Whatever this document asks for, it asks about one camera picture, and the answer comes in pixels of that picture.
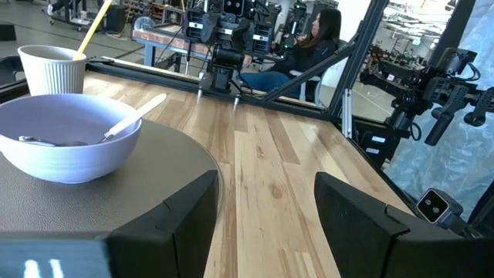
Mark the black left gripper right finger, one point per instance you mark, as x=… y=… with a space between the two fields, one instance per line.
x=366 y=239

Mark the black plastic chair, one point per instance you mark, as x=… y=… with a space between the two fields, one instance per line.
x=9 y=71

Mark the white ribbed cup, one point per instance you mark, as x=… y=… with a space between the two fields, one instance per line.
x=52 y=75

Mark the black rolling desk cart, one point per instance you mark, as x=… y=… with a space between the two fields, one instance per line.
x=71 y=19

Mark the silver aluminium bar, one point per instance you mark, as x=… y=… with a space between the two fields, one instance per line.
x=347 y=114

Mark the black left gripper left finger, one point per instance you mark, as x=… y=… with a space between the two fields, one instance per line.
x=173 y=231

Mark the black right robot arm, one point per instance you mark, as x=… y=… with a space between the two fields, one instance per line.
x=222 y=77

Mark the yellow stick utensil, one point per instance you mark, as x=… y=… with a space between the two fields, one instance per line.
x=92 y=29

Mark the small metal peg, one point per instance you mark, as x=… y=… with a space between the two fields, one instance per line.
x=199 y=94
x=235 y=104

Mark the grey round placemat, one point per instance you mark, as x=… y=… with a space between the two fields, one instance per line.
x=166 y=162

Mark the blue patterned curtain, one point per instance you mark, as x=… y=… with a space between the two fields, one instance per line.
x=459 y=166

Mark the background black robot arm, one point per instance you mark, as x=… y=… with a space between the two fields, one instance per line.
x=295 y=27

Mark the black control box white labels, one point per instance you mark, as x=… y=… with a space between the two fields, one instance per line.
x=376 y=144

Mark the pale blue office chair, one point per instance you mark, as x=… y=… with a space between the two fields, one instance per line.
x=308 y=83

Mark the grey stereo camera box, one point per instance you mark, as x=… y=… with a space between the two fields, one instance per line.
x=436 y=206

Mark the blue-legged workbench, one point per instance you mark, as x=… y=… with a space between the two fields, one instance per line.
x=162 y=38

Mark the black box on floor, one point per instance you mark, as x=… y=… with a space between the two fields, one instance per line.
x=7 y=32

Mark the black aluminium table frame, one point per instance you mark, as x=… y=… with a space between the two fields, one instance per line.
x=359 y=54

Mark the seated person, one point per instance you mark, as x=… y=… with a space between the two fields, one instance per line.
x=308 y=54

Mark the pale blue ceramic bowl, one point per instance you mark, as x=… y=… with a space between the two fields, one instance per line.
x=69 y=162

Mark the right arm wrist camera box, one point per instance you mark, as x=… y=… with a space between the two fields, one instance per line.
x=233 y=7

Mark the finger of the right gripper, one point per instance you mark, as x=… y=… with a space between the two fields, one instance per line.
x=195 y=25
x=262 y=38

